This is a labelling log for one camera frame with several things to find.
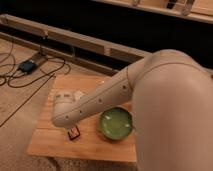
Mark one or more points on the blue power adapter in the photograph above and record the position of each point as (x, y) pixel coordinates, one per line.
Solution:
(27, 67)

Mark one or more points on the wooden folding table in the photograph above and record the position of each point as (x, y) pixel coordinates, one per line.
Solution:
(50, 141)

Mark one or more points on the black red eraser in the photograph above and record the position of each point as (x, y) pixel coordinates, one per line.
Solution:
(73, 133)

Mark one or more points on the green bowl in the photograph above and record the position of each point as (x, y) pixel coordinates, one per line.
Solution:
(116, 123)

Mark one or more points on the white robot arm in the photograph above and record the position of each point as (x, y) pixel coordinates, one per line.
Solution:
(172, 102)

